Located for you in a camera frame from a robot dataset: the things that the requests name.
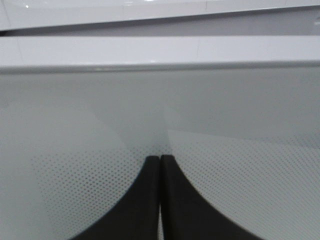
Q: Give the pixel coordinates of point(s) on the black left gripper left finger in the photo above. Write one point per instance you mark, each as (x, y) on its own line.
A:
(136, 215)

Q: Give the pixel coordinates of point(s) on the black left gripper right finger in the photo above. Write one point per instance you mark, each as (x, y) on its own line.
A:
(186, 215)

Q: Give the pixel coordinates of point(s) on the white microwave door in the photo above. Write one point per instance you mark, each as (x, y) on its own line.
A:
(80, 115)

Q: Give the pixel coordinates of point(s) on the white microwave oven body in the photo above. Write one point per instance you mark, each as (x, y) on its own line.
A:
(26, 14)

